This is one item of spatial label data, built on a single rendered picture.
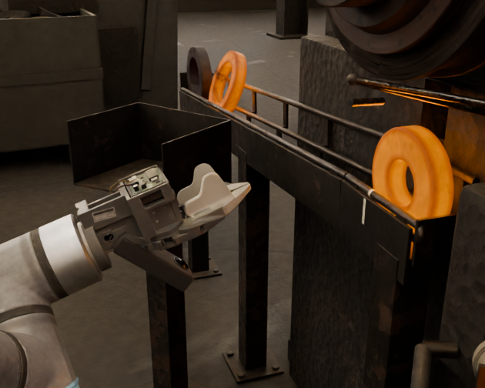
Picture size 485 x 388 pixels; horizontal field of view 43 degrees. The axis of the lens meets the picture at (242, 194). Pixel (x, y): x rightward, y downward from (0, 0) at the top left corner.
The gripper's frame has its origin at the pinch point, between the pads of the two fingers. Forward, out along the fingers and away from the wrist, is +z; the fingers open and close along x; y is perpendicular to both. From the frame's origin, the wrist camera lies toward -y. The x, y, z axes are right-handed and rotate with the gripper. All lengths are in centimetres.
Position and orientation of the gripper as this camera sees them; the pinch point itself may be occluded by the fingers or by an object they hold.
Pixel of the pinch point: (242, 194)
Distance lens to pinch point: 79.2
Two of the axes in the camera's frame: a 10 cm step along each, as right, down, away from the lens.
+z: 9.0, -4.0, 1.7
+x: -3.2, -3.6, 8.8
